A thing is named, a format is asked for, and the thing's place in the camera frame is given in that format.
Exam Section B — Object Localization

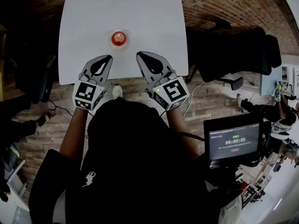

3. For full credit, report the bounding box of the pale blue desk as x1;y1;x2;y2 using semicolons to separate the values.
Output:
259;66;284;96

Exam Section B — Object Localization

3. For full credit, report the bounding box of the white plate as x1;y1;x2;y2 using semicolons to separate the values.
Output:
107;28;133;50

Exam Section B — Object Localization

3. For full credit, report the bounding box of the person's right forearm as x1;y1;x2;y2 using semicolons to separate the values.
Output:
165;107;204;161

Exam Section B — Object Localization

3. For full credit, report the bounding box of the black office chair with armrests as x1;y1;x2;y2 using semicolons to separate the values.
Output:
185;17;282;91

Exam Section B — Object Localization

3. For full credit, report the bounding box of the red apple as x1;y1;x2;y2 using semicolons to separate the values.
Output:
111;31;128;47

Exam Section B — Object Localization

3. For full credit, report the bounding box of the person's black shirt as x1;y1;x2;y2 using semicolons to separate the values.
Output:
28;97;243;224

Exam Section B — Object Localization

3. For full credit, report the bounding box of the white shelf unit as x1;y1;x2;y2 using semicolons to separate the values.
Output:
0;159;30;213

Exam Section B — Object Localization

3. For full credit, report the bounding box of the black floor cable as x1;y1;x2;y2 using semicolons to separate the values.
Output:
46;98;76;117

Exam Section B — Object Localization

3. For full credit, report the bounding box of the black monitor cable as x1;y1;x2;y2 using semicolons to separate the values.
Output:
179;132;206;142

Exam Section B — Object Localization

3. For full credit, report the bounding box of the person's left forearm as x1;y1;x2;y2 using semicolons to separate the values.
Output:
59;106;91;170

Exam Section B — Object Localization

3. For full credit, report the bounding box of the black office chair with headrest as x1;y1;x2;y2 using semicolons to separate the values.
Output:
14;55;57;104

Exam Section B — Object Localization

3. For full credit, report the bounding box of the black monitor screen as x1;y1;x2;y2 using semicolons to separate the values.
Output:
203;112;264;167

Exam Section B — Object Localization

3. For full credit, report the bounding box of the white floor cable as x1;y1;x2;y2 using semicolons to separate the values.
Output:
183;79;204;118

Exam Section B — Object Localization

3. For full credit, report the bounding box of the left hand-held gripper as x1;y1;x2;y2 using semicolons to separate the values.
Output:
72;55;114;112

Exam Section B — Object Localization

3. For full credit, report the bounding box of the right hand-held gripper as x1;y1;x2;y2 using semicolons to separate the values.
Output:
136;51;190;112

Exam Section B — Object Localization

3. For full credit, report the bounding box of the person's left white shoe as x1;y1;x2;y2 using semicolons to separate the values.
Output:
112;84;123;100

